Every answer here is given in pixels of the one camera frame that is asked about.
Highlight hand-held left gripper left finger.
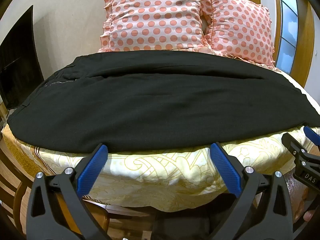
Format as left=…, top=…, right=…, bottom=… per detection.
left=26, top=143, right=118, bottom=240

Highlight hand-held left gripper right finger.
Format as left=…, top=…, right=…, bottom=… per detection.
left=209, top=142, right=294, bottom=240

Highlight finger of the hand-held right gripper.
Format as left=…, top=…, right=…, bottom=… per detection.
left=303, top=126, right=320, bottom=147
left=282, top=132, right=309, bottom=165

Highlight black pants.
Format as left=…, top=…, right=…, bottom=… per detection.
left=7, top=49, right=320, bottom=154

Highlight person's right hand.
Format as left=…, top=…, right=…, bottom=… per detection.
left=287, top=176, right=320, bottom=228

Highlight yellow patterned bed blanket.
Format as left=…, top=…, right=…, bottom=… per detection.
left=1, top=72, right=320, bottom=213

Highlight black flat screen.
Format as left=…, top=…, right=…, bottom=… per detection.
left=0, top=4, right=38, bottom=110

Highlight small pink polka dot pillow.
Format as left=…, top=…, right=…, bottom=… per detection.
left=200, top=0, right=282, bottom=72

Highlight large pink polka dot pillow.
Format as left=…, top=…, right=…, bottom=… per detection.
left=98, top=0, right=213, bottom=53

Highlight window with wooden frame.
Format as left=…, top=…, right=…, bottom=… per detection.
left=240, top=0, right=315, bottom=88

